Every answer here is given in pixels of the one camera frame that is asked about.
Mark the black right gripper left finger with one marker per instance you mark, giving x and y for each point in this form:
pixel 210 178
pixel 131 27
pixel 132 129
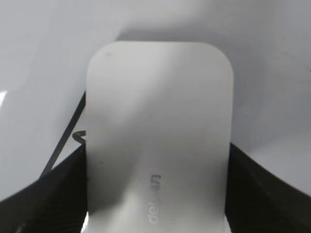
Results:
pixel 55 203

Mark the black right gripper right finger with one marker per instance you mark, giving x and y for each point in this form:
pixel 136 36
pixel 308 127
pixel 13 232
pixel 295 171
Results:
pixel 259 202

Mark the white board eraser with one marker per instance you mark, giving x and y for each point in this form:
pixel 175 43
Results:
pixel 158 127

